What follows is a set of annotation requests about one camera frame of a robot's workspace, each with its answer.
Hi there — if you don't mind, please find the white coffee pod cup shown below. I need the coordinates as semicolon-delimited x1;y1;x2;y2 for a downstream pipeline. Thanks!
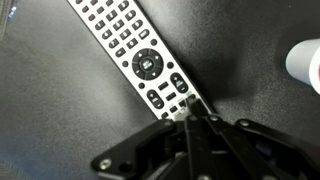
284;37;320;95

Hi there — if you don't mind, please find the silver black remote control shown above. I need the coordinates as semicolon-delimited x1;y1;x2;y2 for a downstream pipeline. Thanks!
65;0;217;122

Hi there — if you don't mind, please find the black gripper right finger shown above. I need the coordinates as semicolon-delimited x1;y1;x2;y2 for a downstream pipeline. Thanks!
199;113;320;180

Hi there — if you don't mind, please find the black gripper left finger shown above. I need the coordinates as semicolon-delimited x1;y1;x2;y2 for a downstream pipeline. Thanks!
90;97;214;180

